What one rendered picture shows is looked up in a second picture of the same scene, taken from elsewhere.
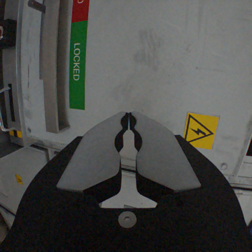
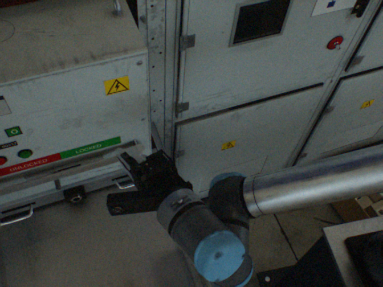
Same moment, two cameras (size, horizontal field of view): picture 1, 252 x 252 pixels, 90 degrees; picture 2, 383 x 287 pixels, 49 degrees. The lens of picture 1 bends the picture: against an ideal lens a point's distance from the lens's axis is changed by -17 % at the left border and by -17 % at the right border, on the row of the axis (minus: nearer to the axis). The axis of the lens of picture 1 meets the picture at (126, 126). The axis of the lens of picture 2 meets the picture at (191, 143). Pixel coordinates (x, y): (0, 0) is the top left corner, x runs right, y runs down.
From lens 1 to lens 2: 0.88 m
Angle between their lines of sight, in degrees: 44
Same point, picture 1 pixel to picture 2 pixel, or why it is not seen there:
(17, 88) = (114, 174)
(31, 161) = (195, 136)
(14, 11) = (54, 194)
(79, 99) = (113, 140)
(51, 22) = (69, 172)
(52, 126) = not seen: hidden behind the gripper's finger
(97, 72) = (93, 137)
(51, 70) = (99, 163)
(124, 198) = (218, 49)
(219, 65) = (69, 93)
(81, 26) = (64, 154)
